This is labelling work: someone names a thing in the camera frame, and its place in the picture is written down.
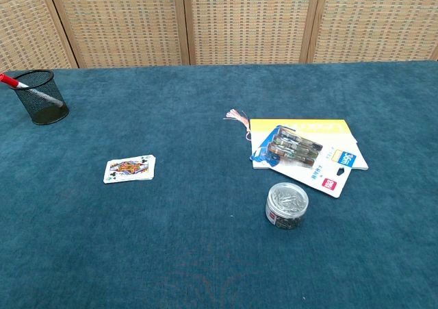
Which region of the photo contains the red capped marker pen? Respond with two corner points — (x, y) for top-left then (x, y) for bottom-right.
(0, 73), (65, 108)

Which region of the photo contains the clear jar of paper clips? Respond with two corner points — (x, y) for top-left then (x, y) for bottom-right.
(265, 182), (309, 230)

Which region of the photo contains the woven bamboo screen panel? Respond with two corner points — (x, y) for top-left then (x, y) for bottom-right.
(183, 0), (322, 66)
(0, 0), (79, 73)
(44, 0), (190, 69)
(307, 0), (438, 64)

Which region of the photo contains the yellow white notebook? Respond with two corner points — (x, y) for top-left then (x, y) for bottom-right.
(249, 118), (370, 171)

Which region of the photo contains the black mesh pen holder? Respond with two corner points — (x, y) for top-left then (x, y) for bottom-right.
(10, 69), (70, 125)

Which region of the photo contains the blue table cloth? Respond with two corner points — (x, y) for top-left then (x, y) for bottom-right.
(0, 60), (438, 309)

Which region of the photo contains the king of clubs playing card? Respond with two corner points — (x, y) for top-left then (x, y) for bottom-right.
(103, 155), (156, 184)

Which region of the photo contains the blister pack of clips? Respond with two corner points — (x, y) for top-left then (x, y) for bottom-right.
(248, 124), (357, 199)

